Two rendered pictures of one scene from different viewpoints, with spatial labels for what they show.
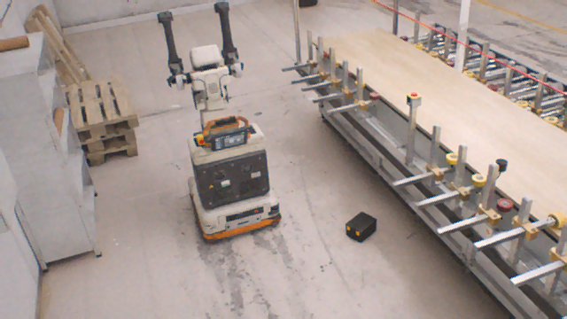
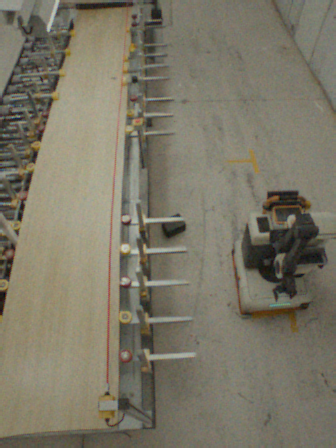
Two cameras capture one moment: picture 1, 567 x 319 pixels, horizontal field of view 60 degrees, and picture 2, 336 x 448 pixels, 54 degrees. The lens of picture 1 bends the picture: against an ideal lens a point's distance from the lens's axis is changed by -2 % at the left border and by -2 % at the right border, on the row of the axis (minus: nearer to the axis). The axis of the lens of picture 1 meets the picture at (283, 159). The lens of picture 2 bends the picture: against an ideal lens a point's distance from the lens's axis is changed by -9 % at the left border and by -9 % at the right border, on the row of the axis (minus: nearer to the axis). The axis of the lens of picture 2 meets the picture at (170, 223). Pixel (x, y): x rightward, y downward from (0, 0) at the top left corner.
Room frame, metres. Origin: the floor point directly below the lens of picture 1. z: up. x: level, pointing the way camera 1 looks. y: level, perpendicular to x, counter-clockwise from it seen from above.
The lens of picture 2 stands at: (4.82, -0.01, 2.97)
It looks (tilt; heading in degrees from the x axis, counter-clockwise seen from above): 56 degrees down; 197
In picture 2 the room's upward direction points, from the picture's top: 3 degrees counter-clockwise
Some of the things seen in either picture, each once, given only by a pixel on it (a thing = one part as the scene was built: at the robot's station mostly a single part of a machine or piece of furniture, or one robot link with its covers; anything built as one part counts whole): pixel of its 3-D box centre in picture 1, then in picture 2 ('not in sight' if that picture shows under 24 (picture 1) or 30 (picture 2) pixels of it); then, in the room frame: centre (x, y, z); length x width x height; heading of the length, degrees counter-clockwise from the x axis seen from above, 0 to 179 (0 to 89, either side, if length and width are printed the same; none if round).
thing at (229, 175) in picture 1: (228, 159); (279, 240); (3.23, 0.42, 0.59); 0.55 x 0.34 x 0.83; 107
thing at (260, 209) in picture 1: (244, 213); not in sight; (3.01, 0.33, 0.23); 0.41 x 0.02 x 0.08; 107
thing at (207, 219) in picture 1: (232, 198); (270, 274); (3.32, 0.45, 0.16); 0.67 x 0.64 x 0.25; 17
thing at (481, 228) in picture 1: (476, 223); not in sight; (2.09, -1.03, 0.75); 0.26 x 0.01 x 0.10; 17
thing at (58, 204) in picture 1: (42, 151); not in sight; (3.28, 1.82, 0.78); 0.90 x 0.45 x 1.55; 17
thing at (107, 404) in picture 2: (300, 13); (131, 413); (4.76, -0.28, 1.20); 0.15 x 0.12 x 1.00; 17
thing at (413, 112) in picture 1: (411, 136); (141, 148); (2.79, -0.84, 0.93); 0.05 x 0.05 x 0.45; 17
